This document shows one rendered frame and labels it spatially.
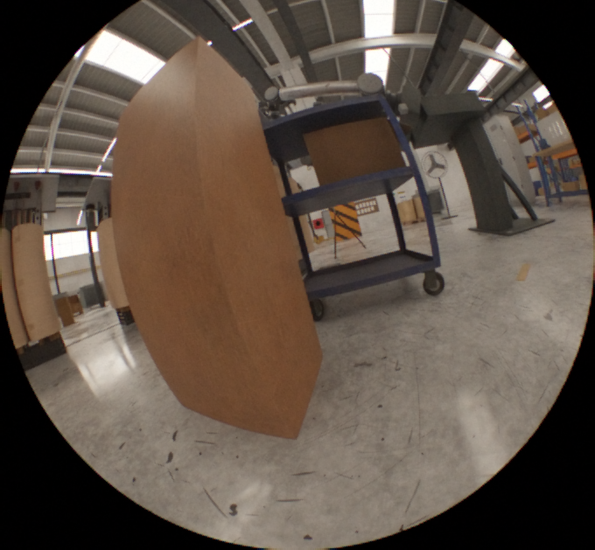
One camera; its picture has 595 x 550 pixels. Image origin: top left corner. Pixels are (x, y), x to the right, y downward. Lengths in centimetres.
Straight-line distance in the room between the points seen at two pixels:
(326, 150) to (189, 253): 70
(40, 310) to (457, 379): 239
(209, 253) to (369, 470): 41
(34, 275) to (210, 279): 201
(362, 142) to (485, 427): 96
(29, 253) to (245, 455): 210
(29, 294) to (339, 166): 241
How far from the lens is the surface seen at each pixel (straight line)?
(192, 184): 27
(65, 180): 958
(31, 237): 222
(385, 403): 45
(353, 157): 83
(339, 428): 42
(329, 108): 87
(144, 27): 1067
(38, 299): 212
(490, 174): 208
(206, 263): 25
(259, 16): 855
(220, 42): 486
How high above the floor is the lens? 36
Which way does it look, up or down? 3 degrees down
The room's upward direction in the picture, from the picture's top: 15 degrees counter-clockwise
